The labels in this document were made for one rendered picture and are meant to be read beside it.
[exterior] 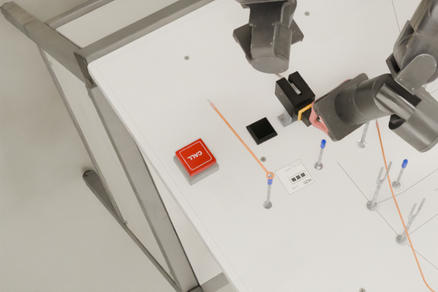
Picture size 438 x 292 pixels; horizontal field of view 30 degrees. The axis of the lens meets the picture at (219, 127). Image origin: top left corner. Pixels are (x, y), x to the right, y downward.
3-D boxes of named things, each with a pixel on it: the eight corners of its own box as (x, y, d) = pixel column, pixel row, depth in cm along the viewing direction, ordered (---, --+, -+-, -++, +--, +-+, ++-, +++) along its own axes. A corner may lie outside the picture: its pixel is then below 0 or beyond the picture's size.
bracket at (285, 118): (299, 105, 141) (301, 90, 137) (306, 116, 140) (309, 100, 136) (276, 116, 140) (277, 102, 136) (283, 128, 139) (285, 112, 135)
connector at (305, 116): (304, 99, 135) (305, 92, 133) (322, 118, 133) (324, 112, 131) (290, 107, 134) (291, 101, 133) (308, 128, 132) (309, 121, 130)
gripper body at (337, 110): (379, 109, 126) (407, 102, 119) (331, 143, 122) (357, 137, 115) (358, 73, 125) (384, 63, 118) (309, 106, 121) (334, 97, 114)
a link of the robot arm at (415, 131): (410, 30, 115) (422, 49, 107) (469, 77, 118) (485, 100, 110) (354, 92, 119) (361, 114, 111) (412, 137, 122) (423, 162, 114)
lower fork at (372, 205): (370, 212, 131) (385, 172, 119) (363, 204, 132) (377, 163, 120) (380, 206, 132) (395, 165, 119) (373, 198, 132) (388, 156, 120)
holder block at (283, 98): (295, 83, 138) (297, 70, 134) (313, 108, 135) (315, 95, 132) (274, 94, 137) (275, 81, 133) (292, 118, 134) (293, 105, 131)
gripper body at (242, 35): (303, 42, 135) (311, 20, 128) (249, 67, 132) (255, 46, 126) (283, 11, 137) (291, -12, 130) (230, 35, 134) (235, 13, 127)
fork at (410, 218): (399, 247, 128) (418, 209, 116) (393, 238, 129) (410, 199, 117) (410, 241, 129) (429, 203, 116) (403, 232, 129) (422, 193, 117)
